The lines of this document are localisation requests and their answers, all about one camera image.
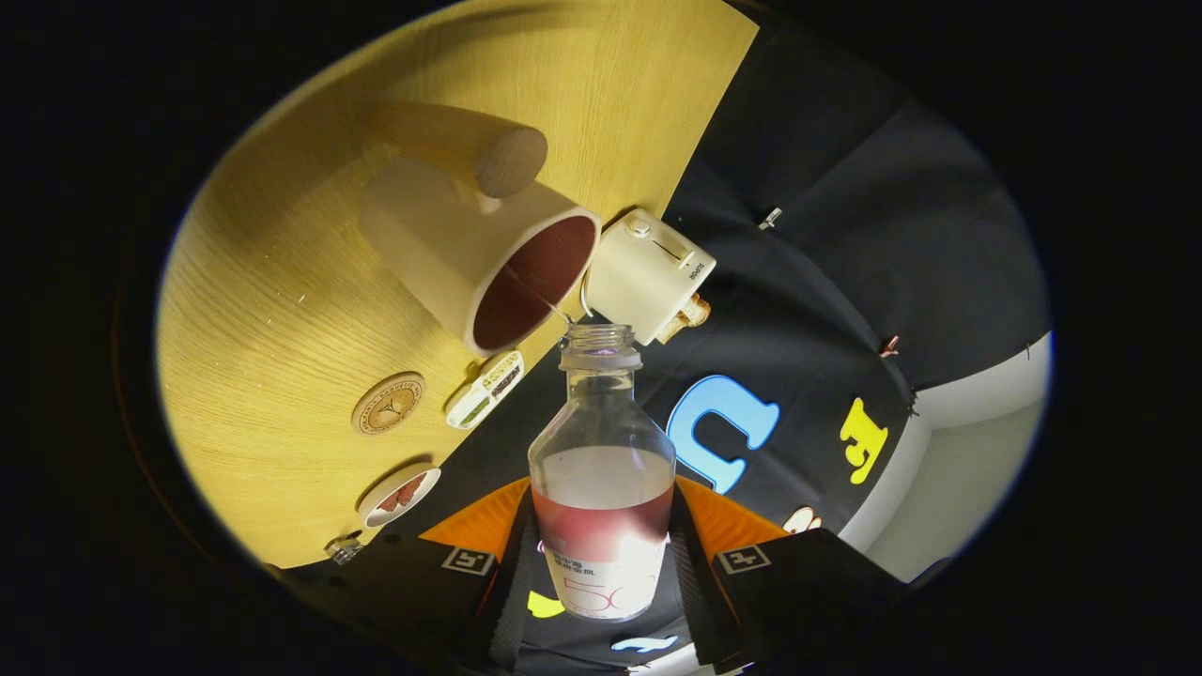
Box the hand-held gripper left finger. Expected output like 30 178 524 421
282 477 541 672

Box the white round plate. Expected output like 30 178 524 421
359 467 442 529

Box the black backdrop cloth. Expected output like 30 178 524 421
282 19 1051 676

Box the cream cup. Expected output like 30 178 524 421
360 101 602 356

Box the clear juice bottle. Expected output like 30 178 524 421
528 324 677 622

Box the divided white spice dish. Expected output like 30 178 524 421
445 351 525 431

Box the round wooden coaster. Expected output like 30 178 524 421
351 372 426 436

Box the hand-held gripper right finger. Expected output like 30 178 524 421
662 476 926 672

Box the wooden table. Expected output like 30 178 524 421
155 0 760 570

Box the cream toaster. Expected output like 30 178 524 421
584 208 717 346

